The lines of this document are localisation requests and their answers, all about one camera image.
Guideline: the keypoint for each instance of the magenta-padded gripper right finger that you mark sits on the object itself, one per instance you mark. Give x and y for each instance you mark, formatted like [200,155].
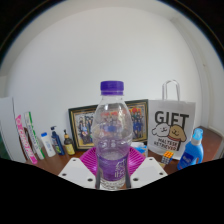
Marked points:
[146,171]

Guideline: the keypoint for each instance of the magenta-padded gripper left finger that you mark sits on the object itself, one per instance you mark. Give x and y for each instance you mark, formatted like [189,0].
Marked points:
[75,171]

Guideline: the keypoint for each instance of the clear purple-capped water bottle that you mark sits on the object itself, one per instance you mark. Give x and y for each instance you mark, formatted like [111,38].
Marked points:
[111,133]

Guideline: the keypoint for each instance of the blue tissue pack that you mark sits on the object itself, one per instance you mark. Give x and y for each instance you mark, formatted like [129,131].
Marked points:
[141,149]

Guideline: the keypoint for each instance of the colourful puzzle cube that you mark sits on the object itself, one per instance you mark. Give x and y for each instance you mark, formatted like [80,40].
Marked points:
[167,157]

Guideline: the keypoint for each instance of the amber pump bottle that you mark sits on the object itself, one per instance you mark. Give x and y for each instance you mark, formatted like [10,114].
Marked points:
[69,146]

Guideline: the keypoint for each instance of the dark blue pump bottle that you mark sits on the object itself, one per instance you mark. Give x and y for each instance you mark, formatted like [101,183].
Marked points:
[58,143]

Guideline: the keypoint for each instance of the white blue-capped lotion bottle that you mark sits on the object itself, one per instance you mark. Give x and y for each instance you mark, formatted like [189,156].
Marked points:
[48,146]

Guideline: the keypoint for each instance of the framed group photo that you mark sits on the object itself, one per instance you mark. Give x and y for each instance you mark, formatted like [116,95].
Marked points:
[81,126]

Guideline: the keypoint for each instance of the blue detergent bottle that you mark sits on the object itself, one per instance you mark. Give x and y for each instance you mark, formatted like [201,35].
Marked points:
[190,155]

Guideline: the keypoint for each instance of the white paper gift bag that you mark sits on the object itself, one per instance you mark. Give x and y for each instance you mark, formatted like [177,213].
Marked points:
[170,123]

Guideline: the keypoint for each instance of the green white shuttlecock tube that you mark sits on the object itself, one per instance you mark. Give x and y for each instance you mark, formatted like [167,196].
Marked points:
[34,135]

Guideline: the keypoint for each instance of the pink shuttlecock tube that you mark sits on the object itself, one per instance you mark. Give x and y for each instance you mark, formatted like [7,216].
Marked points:
[26,140]

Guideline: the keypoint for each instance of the white flat board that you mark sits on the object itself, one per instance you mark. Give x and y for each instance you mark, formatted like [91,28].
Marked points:
[8,126]

